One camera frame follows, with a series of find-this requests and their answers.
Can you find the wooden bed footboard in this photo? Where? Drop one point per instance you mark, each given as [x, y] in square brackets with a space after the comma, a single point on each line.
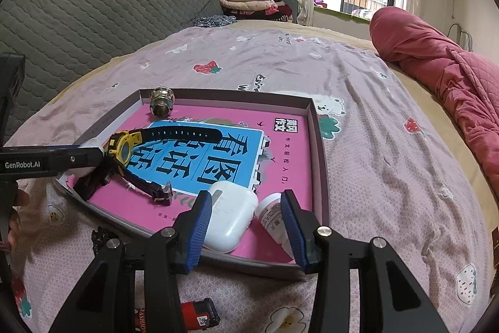
[495, 237]

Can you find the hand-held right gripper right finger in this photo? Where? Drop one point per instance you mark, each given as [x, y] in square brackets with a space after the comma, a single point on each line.
[296, 235]

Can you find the white earbuds case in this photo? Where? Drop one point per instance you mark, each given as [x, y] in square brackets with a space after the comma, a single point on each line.
[230, 218]

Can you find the small white pill bottle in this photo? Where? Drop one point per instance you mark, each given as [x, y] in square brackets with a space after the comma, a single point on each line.
[269, 214]

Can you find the pink printed bedsheet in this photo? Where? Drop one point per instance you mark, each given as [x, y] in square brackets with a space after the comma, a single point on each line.
[370, 161]

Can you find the dark patterned cloth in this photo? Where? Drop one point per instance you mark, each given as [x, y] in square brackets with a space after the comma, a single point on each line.
[214, 21]

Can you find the black and yellow wristwatch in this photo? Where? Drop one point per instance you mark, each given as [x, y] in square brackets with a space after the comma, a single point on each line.
[121, 150]

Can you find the metal rack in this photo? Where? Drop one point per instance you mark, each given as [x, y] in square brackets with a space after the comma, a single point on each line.
[462, 38]

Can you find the metal threaded fitting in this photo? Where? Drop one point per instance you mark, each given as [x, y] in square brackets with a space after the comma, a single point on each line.
[161, 103]

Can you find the red quilted duvet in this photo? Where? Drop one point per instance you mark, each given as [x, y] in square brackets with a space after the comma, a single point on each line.
[460, 83]

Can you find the pink folded blanket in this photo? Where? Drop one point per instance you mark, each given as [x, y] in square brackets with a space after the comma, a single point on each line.
[245, 5]

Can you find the grey quilted headboard cover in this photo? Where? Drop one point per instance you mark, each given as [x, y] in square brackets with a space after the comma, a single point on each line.
[97, 13]

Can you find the pink and blue book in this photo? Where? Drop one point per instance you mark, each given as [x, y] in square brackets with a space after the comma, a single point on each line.
[288, 161]

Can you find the pile of dark clothes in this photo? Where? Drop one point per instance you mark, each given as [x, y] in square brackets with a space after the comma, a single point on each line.
[284, 11]

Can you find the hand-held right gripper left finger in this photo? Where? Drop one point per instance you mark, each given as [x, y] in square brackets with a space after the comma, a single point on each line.
[197, 235]

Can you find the black binder clip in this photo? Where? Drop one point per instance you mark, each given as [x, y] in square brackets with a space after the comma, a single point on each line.
[100, 237]

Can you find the person's left hand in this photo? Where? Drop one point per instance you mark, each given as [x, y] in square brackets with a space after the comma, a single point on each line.
[17, 200]

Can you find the shallow grey cardboard tray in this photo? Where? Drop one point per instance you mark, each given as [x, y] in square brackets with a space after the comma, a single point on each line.
[249, 266]

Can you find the red and black lighter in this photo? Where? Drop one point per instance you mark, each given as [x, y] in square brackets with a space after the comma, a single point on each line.
[195, 311]

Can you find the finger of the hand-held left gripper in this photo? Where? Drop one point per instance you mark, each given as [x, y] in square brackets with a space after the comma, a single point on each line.
[78, 160]

